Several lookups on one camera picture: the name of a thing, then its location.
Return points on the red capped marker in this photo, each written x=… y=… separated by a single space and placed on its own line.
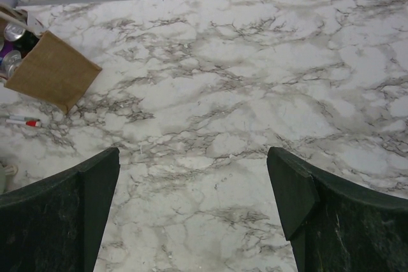
x=30 y=123

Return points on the red tab soda can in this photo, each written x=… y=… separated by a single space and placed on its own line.
x=13 y=32

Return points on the beige cylindrical container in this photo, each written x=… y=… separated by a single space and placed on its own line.
x=5 y=173

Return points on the green capped marker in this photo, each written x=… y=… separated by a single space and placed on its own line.
x=22 y=118

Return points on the purple Fanta can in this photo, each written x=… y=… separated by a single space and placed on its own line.
x=10 y=62

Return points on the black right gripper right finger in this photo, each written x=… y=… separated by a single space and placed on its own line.
x=333 y=224

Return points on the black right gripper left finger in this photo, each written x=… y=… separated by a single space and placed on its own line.
x=57 y=223

